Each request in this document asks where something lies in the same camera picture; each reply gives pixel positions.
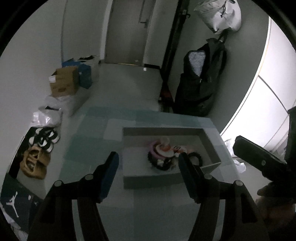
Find brown cardboard box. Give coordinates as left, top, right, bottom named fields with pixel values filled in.
left=49, top=66, right=79, bottom=97

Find grey door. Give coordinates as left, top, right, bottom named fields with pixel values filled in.
left=105, top=0, right=156, bottom=66

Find black jordan bag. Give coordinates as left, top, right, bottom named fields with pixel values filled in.
left=1, top=174, right=43, bottom=233

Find white plastic bags on floor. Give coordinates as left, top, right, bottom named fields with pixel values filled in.
left=30, top=95, right=76, bottom=128

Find black white slippers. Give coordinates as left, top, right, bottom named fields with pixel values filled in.
left=29, top=127, right=60, bottom=153

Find black spiked hair tie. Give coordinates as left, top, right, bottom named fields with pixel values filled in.
left=147, top=150, right=175, bottom=171

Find white china pin badge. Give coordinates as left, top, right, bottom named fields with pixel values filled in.
left=155, top=137, right=174, bottom=158

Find brown sandals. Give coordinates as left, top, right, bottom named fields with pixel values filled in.
left=20, top=145, right=51, bottom=180

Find right hand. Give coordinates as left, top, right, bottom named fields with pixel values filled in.
left=255, top=182, right=295, bottom=222

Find white plastic bag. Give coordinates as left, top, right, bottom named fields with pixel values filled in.
left=224, top=138, right=246, bottom=174

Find striped shirt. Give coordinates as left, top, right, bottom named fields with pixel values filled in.
left=189, top=50, right=206, bottom=77

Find white hanging bag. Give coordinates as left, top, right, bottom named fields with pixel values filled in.
left=194, top=0, right=241, bottom=35

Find grey cardboard box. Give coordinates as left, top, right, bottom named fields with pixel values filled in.
left=122, top=127, right=222, bottom=189

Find black coat rack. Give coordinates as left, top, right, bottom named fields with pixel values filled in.
left=158, top=0, right=191, bottom=113

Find purple ring bracelet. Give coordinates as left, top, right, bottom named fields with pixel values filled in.
left=149, top=141, right=172, bottom=160

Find blue storage box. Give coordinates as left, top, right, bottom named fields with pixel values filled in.
left=62, top=58, right=92, bottom=89

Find teal plaid tablecloth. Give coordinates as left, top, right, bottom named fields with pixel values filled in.
left=60, top=106, right=238, bottom=240

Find black hanging jacket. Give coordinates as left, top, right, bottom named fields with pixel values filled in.
left=173, top=38, right=227, bottom=117

